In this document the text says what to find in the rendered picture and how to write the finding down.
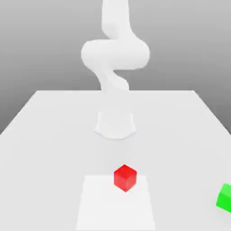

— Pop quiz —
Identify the small red cube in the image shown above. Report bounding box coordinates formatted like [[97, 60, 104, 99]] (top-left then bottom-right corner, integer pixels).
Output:
[[113, 164, 138, 193]]

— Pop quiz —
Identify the small green cube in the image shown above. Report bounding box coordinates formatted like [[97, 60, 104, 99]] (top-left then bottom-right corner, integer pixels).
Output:
[[216, 183, 231, 213]]

